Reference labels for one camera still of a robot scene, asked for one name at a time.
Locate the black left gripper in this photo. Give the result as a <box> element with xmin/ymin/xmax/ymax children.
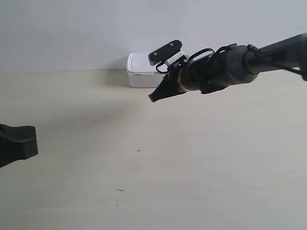
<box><xmin>0</xmin><ymin>124</ymin><xmax>38</xmax><ymax>167</ymax></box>

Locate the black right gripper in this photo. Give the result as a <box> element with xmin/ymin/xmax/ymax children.
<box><xmin>148</xmin><ymin>65</ymin><xmax>189</xmax><ymax>103</ymax></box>

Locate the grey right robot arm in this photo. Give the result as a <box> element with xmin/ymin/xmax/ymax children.
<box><xmin>148</xmin><ymin>33</ymin><xmax>307</xmax><ymax>102</ymax></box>

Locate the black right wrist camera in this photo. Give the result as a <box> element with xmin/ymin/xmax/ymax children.
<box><xmin>148</xmin><ymin>40</ymin><xmax>185</xmax><ymax>66</ymax></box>

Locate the white lidded plastic container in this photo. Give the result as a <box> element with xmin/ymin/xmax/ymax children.
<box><xmin>126</xmin><ymin>52</ymin><xmax>165</xmax><ymax>88</ymax></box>

